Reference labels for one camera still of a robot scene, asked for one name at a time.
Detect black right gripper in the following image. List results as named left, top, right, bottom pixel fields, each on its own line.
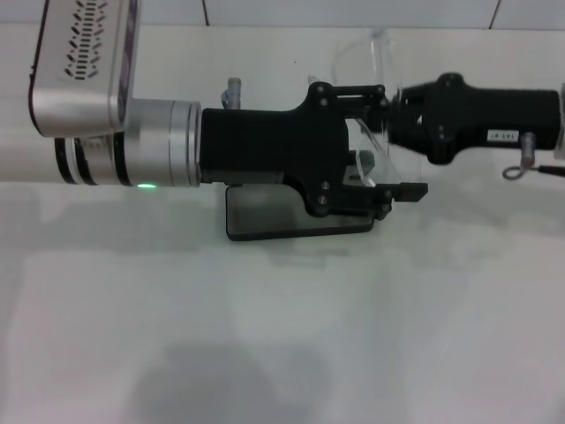
left=386, top=72, right=561, bottom=167

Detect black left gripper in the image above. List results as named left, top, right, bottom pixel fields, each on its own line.
left=200, top=81, right=393, bottom=220

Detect clear transparent glasses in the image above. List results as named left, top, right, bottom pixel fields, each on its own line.
left=328, top=26, right=427, bottom=191

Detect black glasses case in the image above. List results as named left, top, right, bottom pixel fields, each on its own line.
left=222, top=183, right=375, bottom=243

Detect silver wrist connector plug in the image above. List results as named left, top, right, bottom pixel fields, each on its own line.
left=219, top=77, right=245, bottom=110

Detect dark right arm cable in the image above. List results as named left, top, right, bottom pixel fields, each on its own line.
left=501, top=133, right=565, bottom=181

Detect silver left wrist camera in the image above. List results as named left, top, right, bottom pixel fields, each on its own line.
left=28, top=0, right=141, bottom=139

